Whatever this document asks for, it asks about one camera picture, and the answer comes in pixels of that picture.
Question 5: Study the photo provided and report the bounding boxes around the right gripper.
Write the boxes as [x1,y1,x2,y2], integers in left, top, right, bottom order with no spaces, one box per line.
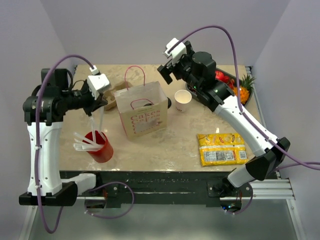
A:
[158,41,202,91]

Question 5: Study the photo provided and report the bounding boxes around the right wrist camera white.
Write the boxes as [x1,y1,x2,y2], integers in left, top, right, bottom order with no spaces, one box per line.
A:
[163,38,187,66]

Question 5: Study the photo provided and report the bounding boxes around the single white straw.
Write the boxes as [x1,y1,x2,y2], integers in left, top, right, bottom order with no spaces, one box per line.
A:
[89,116,98,145]

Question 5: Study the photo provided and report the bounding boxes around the white wrapped straws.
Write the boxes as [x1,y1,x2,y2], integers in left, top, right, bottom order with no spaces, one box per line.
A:
[73,130,107,152]

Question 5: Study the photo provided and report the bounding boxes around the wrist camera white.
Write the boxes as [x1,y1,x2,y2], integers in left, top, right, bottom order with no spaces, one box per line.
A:
[87,65,112,100]
[163,38,187,66]

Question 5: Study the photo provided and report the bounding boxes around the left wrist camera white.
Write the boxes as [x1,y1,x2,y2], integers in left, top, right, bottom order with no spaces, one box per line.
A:
[87,65,112,100]

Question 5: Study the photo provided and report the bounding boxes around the red straw holder cup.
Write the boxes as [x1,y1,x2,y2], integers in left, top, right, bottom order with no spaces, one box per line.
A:
[87,130,114,163]

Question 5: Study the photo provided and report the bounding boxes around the grey fruit tray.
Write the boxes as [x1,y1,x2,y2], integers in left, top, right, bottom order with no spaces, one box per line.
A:
[185,66,254,106]

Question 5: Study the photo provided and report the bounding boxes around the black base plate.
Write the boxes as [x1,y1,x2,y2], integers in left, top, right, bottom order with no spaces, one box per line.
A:
[83,170,238,208]

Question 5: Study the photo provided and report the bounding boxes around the white paper cup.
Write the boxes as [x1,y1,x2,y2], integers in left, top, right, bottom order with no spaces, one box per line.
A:
[141,100,154,107]
[174,89,192,113]

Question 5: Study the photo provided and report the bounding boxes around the red cherries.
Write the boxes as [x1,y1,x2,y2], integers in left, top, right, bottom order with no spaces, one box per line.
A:
[215,70,235,89]

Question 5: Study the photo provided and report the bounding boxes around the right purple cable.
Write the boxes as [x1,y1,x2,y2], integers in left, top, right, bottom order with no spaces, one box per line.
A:
[167,24,320,216]

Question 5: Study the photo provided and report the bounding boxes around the brown paper bag pink handles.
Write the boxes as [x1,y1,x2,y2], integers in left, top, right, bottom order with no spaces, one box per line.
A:
[114,81,168,140]

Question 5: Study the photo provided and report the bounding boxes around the cardboard cup carrier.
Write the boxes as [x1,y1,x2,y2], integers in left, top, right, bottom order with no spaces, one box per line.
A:
[103,81,133,112]

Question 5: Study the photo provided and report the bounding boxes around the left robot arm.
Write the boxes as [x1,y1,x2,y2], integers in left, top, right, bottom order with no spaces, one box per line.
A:
[19,68,111,207]

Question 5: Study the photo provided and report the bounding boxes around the toy pineapple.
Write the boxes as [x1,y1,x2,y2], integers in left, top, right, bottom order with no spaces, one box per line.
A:
[239,74,256,106]

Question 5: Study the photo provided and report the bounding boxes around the yellow snack bag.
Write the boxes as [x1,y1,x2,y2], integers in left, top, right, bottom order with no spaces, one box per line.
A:
[197,133,249,167]

